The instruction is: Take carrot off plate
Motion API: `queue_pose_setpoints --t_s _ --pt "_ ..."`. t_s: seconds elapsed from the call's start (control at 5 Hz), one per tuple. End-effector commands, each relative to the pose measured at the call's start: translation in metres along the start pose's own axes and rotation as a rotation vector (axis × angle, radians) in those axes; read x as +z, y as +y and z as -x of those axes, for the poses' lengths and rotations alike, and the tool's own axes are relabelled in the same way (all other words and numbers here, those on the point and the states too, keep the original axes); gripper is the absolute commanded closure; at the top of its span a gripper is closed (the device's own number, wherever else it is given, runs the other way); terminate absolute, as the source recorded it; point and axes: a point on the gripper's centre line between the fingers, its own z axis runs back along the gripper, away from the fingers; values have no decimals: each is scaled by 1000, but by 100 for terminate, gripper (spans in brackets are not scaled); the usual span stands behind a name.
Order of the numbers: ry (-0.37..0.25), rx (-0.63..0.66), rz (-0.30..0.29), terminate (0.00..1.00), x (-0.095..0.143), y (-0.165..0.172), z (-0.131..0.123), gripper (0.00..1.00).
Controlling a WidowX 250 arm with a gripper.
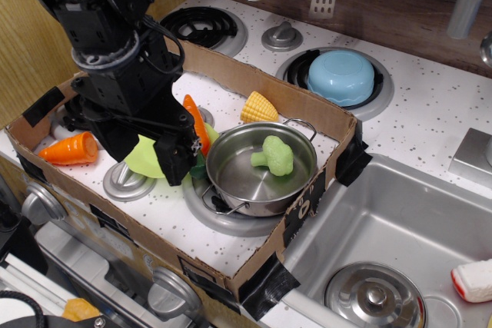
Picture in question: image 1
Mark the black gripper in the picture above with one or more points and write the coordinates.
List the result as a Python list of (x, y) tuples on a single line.
[(129, 93)]

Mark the orange toy carrot green top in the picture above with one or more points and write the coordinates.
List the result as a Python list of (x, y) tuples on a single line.
[(199, 170)]

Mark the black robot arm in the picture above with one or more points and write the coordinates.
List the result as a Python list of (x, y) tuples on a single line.
[(104, 25)]

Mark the light green plastic plate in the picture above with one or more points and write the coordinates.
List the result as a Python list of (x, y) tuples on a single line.
[(143, 159)]

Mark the orange carrot half piece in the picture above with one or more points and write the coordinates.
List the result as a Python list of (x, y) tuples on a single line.
[(79, 149)]

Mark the silver stove knob centre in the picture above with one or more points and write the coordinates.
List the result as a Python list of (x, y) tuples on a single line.
[(207, 116)]

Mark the silver stove knob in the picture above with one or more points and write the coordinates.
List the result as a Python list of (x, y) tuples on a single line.
[(207, 116), (283, 37), (122, 184)]

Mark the silver stove knob front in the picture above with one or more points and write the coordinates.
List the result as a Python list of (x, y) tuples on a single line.
[(122, 184)]

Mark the stainless steel pot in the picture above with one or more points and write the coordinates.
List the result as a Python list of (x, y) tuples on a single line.
[(254, 191)]

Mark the yellow toy corn piece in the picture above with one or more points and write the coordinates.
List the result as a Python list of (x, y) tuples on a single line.
[(258, 108)]

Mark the green toy broccoli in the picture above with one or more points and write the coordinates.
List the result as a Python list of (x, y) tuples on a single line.
[(277, 156)]

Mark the silver oven knob right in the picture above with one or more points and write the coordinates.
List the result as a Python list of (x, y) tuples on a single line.
[(170, 296)]

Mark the silver oven knob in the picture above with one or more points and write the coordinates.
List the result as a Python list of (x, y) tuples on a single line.
[(170, 296), (40, 206)]

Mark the silver oven knob left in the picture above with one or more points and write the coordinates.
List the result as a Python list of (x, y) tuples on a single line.
[(40, 206)]

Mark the brown cardboard fence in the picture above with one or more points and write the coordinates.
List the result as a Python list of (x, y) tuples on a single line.
[(161, 229)]

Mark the silver stove knob back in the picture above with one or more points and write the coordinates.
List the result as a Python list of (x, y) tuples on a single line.
[(283, 37)]

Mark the light blue plastic bowl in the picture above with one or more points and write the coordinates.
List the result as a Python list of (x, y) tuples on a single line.
[(344, 77)]

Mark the yellow toy piece bottom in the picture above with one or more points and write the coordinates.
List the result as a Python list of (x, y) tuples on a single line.
[(79, 309)]

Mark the steel pot lid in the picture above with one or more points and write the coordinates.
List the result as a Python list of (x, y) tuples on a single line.
[(375, 295)]

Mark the stainless steel sink basin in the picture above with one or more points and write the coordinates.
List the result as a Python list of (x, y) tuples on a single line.
[(397, 216)]

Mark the white and red toy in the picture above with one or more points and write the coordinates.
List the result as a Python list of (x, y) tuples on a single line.
[(472, 281)]

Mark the silver faucet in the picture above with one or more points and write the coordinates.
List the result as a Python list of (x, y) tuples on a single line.
[(469, 28)]

